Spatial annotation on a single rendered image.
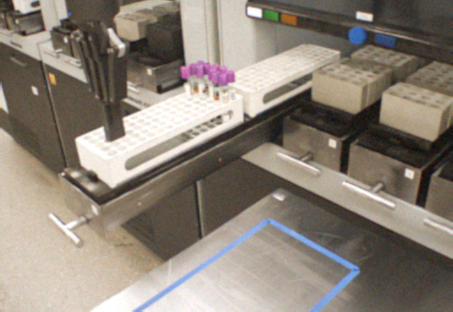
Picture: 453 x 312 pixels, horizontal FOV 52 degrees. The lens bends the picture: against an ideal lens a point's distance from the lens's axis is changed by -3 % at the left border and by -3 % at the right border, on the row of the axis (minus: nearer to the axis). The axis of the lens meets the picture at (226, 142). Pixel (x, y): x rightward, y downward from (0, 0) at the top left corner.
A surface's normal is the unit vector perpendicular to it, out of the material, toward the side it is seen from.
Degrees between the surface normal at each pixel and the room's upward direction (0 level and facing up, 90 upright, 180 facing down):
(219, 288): 0
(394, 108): 90
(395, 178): 90
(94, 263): 0
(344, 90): 90
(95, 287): 0
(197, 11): 90
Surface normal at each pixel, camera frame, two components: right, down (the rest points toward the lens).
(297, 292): -0.05, -0.87
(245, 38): -0.71, 0.38
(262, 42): 0.70, 0.33
